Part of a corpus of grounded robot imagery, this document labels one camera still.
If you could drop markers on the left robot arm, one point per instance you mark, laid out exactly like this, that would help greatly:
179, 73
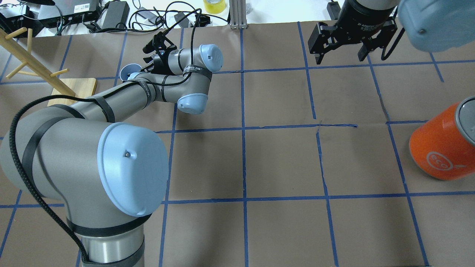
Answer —
98, 177

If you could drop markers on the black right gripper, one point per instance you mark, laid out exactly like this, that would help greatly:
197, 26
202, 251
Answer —
365, 15

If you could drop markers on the black power adapter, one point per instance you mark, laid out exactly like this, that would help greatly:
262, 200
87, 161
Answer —
116, 15

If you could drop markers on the yellow tape roll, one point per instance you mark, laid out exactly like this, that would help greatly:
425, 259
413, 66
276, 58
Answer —
214, 6

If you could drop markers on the aluminium frame post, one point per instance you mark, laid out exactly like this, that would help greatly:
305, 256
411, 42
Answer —
237, 12

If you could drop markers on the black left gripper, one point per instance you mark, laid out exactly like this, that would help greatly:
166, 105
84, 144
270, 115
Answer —
160, 63

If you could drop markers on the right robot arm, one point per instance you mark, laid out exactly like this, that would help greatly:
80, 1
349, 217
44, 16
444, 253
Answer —
430, 25

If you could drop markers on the light blue cup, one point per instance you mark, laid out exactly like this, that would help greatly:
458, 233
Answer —
129, 71

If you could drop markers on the wooden cup tree stand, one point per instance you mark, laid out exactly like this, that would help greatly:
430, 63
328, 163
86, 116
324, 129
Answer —
30, 65

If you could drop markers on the orange can silver lid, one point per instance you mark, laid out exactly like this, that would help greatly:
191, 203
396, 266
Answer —
444, 147

